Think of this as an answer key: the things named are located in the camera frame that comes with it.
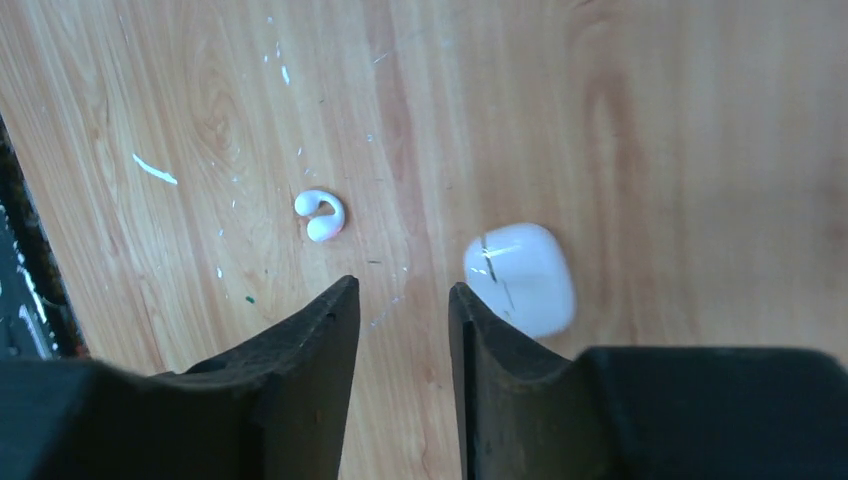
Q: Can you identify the white earbud charging case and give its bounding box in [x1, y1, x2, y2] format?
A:
[463, 223, 577, 339]

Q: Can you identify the small white plastic sliver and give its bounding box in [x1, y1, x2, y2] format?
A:
[132, 153, 178, 185]

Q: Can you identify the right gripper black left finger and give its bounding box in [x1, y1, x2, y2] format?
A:
[1, 275, 361, 479]

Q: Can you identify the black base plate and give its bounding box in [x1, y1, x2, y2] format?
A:
[1, 125, 89, 361]

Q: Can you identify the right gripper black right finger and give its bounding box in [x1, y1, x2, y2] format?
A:
[448, 283, 847, 479]

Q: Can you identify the white ear clip earbud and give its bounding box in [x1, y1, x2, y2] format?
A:
[294, 189, 346, 243]

